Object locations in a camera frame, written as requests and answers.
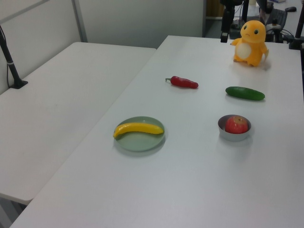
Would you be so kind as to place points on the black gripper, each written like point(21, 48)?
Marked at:
point(231, 2)

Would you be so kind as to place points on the green cucumber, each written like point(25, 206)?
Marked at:
point(245, 93)

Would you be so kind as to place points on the metal bowl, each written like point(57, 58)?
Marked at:
point(234, 137)

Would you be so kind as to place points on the thin black vertical pole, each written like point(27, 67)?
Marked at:
point(245, 12)

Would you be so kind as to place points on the orange plush toy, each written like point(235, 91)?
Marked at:
point(251, 42)

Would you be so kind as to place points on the black office chair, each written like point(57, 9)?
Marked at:
point(279, 19)

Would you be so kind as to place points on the red chili pepper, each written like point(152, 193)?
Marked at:
point(183, 82)

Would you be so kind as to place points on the black tripod pole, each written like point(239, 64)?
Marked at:
point(298, 31)

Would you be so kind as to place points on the red apple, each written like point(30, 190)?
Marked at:
point(236, 124)

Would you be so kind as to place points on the yellow banana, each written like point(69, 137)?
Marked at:
point(139, 129)

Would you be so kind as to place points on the light green plate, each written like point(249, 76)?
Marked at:
point(140, 141)

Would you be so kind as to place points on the white side table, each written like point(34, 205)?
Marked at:
point(59, 107)

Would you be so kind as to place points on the grey partition post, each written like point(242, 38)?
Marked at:
point(79, 20)

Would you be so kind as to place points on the black camera stand pole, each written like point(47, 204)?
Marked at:
point(10, 65)

